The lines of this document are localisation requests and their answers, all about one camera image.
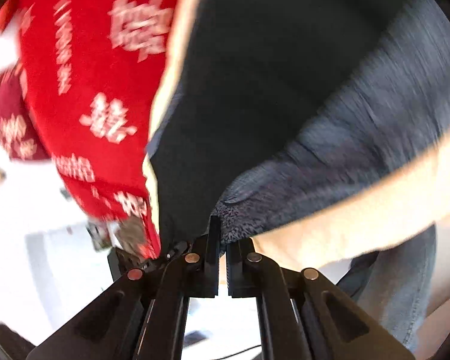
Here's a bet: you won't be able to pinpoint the black pants with patterned trim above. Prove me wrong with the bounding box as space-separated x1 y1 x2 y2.
146 0 450 252

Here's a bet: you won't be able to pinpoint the person's grey jeans legs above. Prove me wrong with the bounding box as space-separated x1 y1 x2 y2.
337 225 437 352

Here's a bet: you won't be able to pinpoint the red embroidered pillow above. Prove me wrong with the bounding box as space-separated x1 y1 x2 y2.
0 63 50 161

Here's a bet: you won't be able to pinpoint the red sofa cover with characters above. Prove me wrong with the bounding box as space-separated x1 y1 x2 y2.
0 0 177 258

